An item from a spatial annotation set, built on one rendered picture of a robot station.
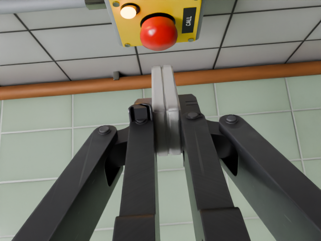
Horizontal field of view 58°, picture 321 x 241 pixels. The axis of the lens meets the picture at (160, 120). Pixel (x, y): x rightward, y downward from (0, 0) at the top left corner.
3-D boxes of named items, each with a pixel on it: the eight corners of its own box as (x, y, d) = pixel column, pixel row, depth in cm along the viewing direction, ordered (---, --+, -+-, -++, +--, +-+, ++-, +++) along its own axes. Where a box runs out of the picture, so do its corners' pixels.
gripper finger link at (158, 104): (169, 157, 16) (156, 158, 16) (164, 102, 22) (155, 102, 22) (166, 110, 15) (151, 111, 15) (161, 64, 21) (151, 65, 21)
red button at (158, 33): (175, 25, 33) (140, 28, 33) (176, 3, 29) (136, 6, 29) (178, 54, 32) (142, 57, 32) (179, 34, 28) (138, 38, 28)
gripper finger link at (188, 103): (183, 138, 14) (246, 134, 14) (175, 94, 18) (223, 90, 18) (185, 163, 15) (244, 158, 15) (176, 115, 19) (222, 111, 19)
